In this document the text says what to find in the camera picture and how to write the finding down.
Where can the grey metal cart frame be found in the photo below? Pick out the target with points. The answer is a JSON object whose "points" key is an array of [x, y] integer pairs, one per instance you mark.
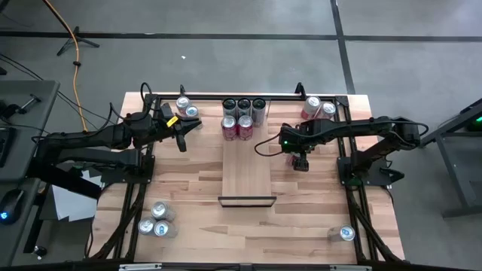
{"points": [[452, 169]]}

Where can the black tripod stand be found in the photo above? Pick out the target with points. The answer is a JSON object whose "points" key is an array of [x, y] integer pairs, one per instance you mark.
{"points": [[76, 37]]}

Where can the black clamp tool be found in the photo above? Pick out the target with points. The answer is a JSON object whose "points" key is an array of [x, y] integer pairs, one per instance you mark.
{"points": [[11, 110]]}

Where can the black hook bracket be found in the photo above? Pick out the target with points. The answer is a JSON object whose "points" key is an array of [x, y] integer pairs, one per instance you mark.
{"points": [[182, 91], [300, 89]]}

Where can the black computer mouse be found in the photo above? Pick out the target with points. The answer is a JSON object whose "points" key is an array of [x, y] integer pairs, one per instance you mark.
{"points": [[11, 205]]}

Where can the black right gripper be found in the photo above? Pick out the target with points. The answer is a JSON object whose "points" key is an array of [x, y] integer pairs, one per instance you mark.
{"points": [[297, 137]]}

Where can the wooden shelf with black frame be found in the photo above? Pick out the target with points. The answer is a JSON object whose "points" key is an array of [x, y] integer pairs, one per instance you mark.
{"points": [[244, 173]]}

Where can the black flat bar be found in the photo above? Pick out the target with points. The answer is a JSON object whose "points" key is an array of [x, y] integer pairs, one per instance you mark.
{"points": [[64, 180]]}

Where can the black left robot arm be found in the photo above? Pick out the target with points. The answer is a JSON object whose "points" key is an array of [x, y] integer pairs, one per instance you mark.
{"points": [[94, 137]]}

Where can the red Coca-Cola can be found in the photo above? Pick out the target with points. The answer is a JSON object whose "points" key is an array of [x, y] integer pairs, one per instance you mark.
{"points": [[245, 128], [228, 128], [290, 161]]}

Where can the blue silver energy drink can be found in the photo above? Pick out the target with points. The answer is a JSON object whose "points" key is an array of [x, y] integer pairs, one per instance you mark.
{"points": [[346, 233], [146, 226], [192, 111], [160, 210]]}

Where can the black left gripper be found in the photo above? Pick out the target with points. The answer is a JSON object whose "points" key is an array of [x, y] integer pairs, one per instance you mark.
{"points": [[165, 128]]}

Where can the white paper sheets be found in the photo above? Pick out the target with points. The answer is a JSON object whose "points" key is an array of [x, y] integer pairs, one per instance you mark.
{"points": [[71, 205]]}

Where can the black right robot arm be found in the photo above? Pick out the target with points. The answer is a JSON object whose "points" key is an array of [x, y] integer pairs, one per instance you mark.
{"points": [[361, 126]]}

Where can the black aluminium rig frame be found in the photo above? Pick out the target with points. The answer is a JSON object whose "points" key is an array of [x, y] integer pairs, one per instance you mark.
{"points": [[282, 98]]}

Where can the silver edge bracket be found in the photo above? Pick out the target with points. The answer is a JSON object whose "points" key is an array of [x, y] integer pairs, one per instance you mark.
{"points": [[350, 268], [139, 267]]}

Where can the grey desk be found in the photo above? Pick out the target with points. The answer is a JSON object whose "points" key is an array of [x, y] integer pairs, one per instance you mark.
{"points": [[34, 113]]}

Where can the black knob with white mark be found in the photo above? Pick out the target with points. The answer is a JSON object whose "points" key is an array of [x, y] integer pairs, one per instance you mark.
{"points": [[39, 251]]}

